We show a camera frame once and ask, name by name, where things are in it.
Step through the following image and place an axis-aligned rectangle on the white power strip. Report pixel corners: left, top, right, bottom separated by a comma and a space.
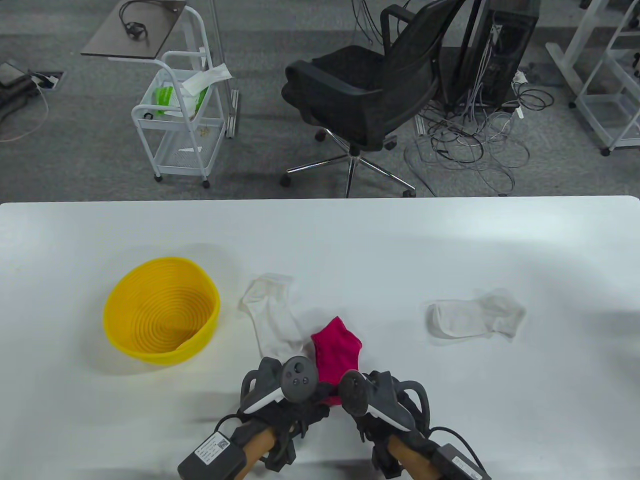
511, 70, 530, 121

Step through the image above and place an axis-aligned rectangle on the black left glove sensor module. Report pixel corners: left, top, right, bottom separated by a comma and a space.
262, 435, 297, 472

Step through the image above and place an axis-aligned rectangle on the black glove sensor module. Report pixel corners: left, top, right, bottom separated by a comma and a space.
262, 435, 297, 472
371, 440, 406, 478

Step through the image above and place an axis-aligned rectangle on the grey white right hand controller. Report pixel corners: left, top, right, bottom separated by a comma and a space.
339, 369, 430, 431

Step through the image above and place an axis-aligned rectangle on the person's left hand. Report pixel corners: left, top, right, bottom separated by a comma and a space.
239, 382, 333, 438

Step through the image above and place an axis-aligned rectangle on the white floor cable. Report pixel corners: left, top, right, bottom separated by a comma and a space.
0, 82, 49, 143

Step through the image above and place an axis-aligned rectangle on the white desk leg frame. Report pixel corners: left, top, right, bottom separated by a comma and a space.
545, 0, 621, 96

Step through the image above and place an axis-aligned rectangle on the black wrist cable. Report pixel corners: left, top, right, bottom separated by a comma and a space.
427, 426, 483, 466
212, 412, 251, 441

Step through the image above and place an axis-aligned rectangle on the black right glove sensor module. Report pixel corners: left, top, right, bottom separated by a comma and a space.
371, 440, 406, 478

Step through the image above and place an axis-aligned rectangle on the floor socket box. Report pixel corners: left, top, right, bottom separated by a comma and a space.
31, 71, 66, 91

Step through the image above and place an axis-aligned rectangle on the black floor equipment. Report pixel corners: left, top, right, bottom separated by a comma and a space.
0, 60, 41, 123

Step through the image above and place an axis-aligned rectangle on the dark brown side table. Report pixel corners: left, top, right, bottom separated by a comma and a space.
81, 0, 188, 61

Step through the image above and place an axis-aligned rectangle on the black right wrist box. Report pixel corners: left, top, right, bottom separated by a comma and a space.
432, 442, 493, 480

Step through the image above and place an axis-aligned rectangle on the white sock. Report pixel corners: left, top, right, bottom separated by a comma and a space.
241, 273, 306, 360
426, 288, 527, 341

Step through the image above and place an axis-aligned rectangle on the white metal rack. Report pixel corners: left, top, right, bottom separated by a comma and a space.
570, 0, 640, 157

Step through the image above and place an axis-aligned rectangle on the person's left forearm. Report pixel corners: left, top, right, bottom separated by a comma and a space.
235, 425, 281, 480

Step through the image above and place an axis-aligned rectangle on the grey white left hand controller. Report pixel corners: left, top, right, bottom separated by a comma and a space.
241, 356, 318, 415

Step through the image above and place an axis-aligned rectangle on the person's right hand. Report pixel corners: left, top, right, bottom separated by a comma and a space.
352, 411, 432, 449

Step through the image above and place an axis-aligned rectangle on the black computer tower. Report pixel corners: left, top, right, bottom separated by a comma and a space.
457, 0, 542, 108

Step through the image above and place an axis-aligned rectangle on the green packet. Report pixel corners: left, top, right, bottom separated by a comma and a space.
152, 86, 176, 117

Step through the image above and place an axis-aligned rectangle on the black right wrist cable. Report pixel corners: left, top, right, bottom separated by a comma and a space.
427, 426, 483, 466

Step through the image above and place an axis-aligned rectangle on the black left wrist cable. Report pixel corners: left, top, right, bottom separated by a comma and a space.
212, 412, 251, 441

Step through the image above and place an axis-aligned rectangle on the black office chair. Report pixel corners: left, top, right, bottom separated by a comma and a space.
280, 0, 468, 198

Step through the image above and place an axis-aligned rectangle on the black labelled left wrist box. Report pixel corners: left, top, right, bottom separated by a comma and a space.
177, 432, 248, 480

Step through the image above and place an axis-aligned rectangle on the person's right forearm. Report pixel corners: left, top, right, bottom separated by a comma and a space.
387, 435, 451, 480

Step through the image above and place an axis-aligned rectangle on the grey white hand controller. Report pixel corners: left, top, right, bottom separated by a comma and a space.
241, 356, 318, 415
339, 369, 430, 431

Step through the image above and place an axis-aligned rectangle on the white paper sheet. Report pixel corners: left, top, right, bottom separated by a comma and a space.
181, 64, 233, 96

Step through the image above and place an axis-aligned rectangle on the tangle of floor cables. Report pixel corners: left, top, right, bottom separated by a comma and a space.
404, 75, 555, 197

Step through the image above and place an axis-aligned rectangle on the white wheeled cart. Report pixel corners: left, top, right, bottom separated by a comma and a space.
131, 5, 227, 189

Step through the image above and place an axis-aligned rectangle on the yellow woven basket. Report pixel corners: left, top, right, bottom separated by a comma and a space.
103, 257, 221, 367

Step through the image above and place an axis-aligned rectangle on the black coiled cable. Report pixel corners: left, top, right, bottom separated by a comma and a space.
119, 0, 151, 42

